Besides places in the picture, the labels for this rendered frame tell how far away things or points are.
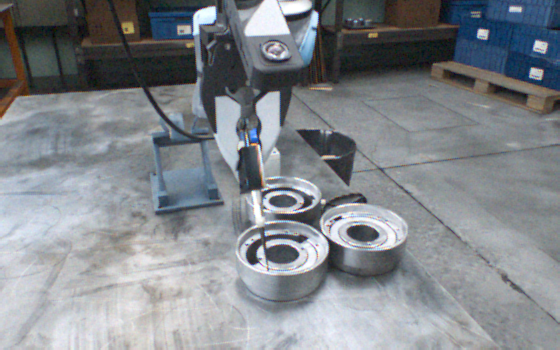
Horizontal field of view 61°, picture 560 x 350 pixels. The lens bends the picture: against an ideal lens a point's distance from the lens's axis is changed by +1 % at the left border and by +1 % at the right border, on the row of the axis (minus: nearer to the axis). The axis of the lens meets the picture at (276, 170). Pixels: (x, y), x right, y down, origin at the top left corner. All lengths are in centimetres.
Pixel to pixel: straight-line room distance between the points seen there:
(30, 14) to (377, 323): 404
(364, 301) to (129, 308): 25
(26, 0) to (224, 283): 391
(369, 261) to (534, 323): 136
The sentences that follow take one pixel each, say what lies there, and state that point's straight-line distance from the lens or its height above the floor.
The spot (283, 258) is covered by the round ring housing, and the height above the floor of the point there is 81.
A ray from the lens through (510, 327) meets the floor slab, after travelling 182.
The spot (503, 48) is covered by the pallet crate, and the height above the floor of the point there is 36.
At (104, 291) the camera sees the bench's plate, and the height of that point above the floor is 80.
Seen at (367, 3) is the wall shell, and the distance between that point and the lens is 505.
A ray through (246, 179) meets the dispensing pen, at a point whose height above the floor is 92.
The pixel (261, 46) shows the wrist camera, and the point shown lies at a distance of 40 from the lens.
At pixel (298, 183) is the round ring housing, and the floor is 83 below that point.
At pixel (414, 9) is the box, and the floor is 62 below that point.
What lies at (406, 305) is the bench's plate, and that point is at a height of 80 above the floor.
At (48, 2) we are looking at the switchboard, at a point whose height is 74.
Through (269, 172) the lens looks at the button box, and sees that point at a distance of 76.
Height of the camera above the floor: 114
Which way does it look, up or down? 26 degrees down
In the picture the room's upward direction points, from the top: straight up
